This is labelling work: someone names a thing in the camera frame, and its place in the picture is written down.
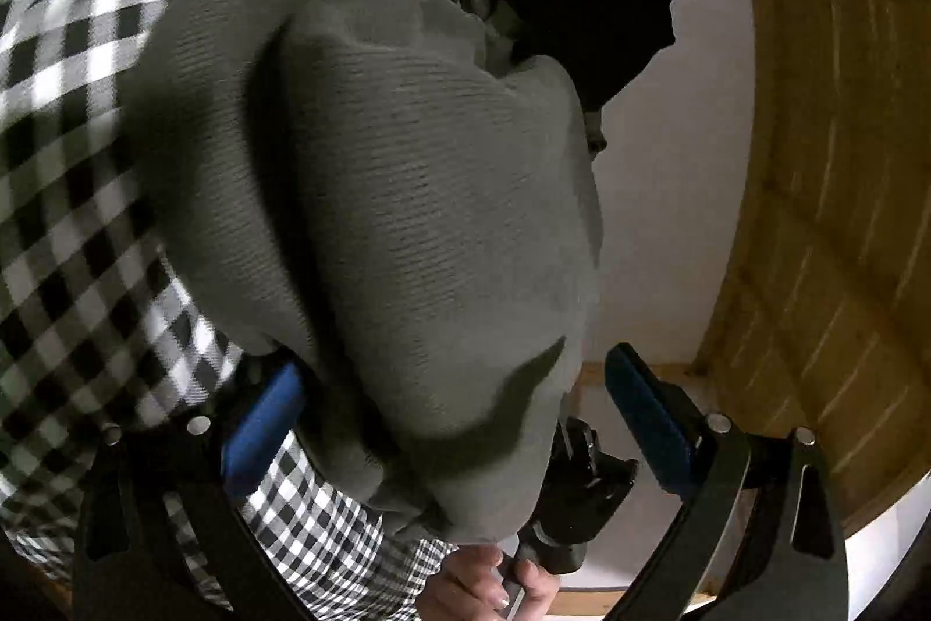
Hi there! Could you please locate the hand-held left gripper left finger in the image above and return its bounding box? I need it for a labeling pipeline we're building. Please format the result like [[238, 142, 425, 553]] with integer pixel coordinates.
[[73, 359, 307, 621]]

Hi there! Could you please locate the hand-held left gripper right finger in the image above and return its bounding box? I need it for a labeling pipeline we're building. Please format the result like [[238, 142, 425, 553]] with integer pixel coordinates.
[[603, 340, 852, 621]]

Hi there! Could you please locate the grey zip hoodie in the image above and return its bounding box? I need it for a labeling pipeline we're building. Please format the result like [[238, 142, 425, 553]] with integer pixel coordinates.
[[120, 0, 605, 542]]

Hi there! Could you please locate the person's right hand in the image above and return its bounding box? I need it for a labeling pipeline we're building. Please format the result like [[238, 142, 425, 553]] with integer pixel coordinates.
[[418, 537, 561, 621]]

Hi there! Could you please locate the black white checked bedsheet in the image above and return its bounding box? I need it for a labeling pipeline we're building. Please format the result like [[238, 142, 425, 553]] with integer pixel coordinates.
[[0, 0, 474, 621]]

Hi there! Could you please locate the wooden bunk bed frame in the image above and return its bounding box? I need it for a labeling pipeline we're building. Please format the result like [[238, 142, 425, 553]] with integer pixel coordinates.
[[538, 0, 931, 621]]

